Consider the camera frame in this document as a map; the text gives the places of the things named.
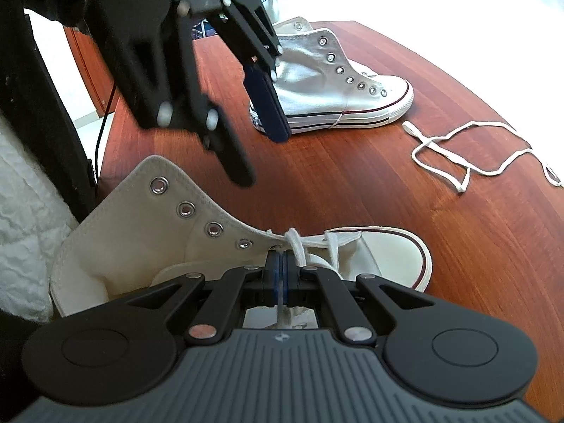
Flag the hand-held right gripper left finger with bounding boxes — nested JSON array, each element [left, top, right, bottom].
[[125, 249, 283, 347]]

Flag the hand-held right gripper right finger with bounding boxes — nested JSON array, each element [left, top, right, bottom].
[[282, 249, 435, 347]]

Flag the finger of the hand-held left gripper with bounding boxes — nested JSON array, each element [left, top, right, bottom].
[[215, 0, 292, 143], [100, 1, 257, 186]]

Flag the white threaded shoelace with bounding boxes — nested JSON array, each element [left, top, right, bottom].
[[264, 228, 368, 330]]

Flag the cream high-top canvas shoe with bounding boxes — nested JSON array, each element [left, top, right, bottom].
[[48, 155, 435, 331]]

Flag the white unlaced high-top shoe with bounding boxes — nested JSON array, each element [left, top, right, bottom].
[[249, 17, 415, 135]]

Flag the brown wooden cabinet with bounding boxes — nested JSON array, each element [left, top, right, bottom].
[[64, 24, 119, 113]]

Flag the loose white shoelace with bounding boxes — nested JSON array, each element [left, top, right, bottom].
[[403, 120, 564, 195]]

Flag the black chair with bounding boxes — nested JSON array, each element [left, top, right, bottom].
[[0, 0, 100, 232]]

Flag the black cable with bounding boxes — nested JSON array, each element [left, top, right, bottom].
[[94, 83, 118, 173]]

